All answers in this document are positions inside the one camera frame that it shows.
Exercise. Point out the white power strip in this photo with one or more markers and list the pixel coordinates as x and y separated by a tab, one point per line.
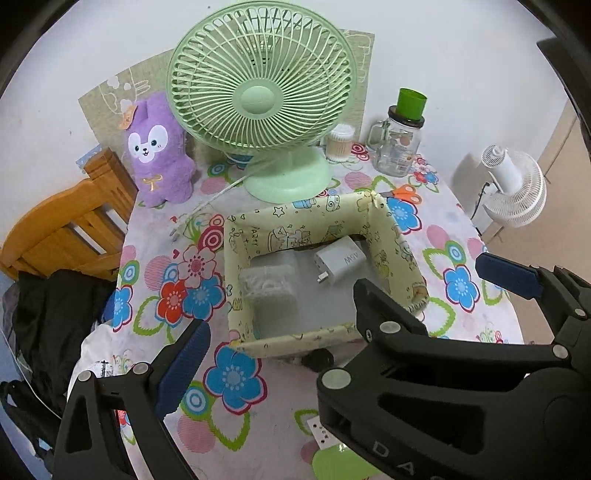
323	431

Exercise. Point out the orange scissors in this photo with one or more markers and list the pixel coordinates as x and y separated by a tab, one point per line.
406	194

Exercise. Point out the glass jar mug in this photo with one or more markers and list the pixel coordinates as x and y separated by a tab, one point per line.
395	152

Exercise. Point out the white charger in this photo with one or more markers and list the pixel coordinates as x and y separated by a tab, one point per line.
341	261

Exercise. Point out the cotton swab box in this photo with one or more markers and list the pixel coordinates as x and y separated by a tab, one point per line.
340	145

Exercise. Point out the black clothing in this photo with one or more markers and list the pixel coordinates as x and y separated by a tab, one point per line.
60	314

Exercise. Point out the purple plush bunny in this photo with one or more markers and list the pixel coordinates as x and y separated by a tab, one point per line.
157	157

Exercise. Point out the light green flat object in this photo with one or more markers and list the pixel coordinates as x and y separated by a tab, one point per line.
337	466

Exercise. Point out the green plastic cup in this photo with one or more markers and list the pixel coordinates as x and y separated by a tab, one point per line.
411	104

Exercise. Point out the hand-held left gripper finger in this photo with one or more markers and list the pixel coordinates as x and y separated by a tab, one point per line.
184	364

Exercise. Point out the floral tablecloth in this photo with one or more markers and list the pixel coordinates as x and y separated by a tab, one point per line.
277	392

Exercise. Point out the wooden chair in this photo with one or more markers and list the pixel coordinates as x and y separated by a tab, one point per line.
64	221

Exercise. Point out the white floor fan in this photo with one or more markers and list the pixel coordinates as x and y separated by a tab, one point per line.
512	184

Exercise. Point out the yellow cartoon storage box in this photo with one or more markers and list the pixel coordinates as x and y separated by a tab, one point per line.
235	258

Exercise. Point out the clear plastic bag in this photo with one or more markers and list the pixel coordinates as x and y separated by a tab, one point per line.
265	284

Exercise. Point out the blue printed sheet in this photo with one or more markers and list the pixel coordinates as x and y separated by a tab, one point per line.
87	154

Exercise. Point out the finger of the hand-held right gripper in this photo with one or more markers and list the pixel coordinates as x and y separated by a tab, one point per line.
371	307
508	277

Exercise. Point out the small black object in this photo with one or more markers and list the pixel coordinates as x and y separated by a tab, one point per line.
318	361

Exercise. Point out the green desk fan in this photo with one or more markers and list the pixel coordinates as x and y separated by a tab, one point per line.
258	99

